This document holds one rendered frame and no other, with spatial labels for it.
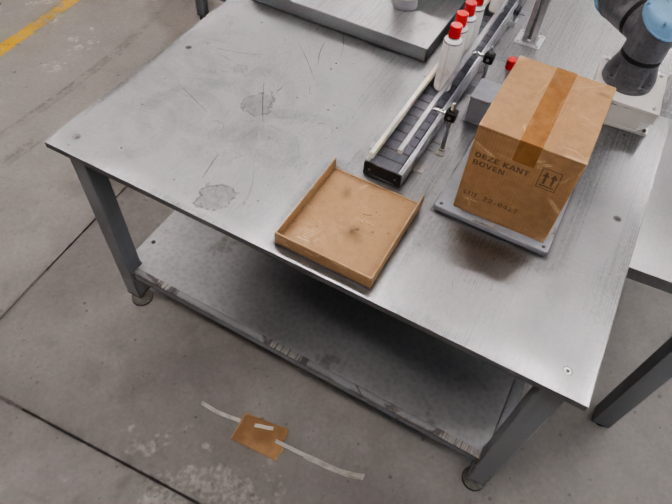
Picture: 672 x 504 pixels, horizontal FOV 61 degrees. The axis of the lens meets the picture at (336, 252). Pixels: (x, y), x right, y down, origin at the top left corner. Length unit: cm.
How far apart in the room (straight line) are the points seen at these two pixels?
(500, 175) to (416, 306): 36
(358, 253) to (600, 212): 66
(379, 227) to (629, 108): 85
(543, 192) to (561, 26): 104
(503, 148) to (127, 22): 283
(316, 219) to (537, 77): 63
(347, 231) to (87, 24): 269
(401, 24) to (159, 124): 86
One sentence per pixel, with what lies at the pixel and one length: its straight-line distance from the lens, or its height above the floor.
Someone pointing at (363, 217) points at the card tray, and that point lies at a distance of 146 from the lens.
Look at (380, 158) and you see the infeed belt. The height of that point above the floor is 88.
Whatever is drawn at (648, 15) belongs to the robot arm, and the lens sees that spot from 184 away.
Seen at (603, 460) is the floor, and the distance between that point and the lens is 227.
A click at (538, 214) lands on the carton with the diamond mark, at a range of 144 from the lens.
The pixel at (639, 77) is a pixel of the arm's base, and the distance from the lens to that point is 191.
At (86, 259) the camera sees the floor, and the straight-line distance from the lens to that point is 255.
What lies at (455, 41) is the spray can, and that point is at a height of 105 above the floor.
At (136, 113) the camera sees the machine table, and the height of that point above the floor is 83.
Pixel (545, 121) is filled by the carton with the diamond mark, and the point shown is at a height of 112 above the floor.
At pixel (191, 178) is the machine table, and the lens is 156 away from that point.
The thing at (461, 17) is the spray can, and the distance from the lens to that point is 173.
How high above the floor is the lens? 194
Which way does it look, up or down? 53 degrees down
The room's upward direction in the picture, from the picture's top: 5 degrees clockwise
